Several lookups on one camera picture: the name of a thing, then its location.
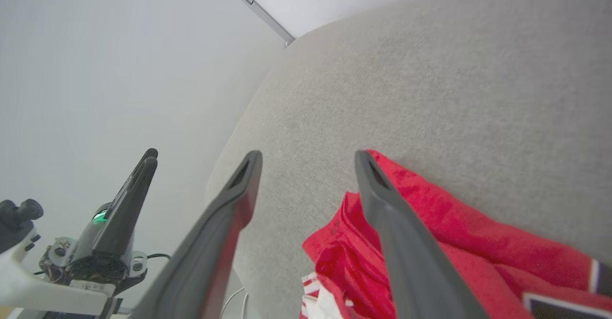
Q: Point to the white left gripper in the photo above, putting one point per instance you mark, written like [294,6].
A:
[57,295]

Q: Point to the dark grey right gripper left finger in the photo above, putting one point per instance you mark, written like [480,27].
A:
[205,261]

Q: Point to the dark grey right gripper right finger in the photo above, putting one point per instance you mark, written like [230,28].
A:
[411,261]

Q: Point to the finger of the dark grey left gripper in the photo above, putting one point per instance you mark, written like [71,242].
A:
[151,153]

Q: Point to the red white basketball jersey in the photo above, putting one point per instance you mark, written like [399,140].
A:
[468,242]

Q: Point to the grey fabric sofa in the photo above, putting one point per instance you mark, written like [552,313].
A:
[430,94]

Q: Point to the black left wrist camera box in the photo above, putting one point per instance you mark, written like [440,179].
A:
[14,221]

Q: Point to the grey metal wall strip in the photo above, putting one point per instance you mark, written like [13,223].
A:
[267,16]

